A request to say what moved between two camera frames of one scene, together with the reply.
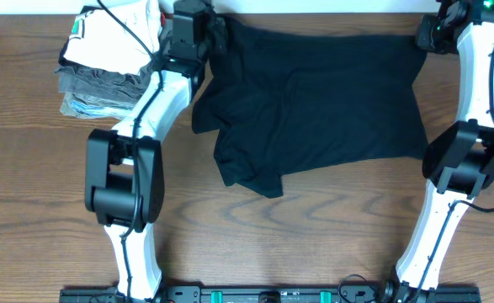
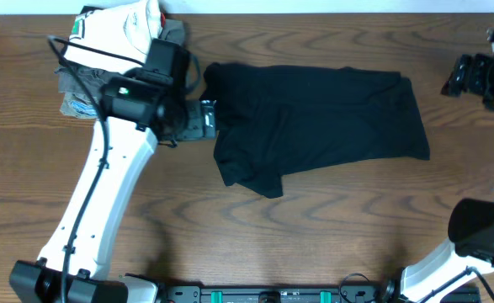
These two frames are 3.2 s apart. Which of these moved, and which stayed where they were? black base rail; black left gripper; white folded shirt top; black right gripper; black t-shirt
Moved: black t-shirt; black left gripper; black right gripper
Stayed: white folded shirt top; black base rail
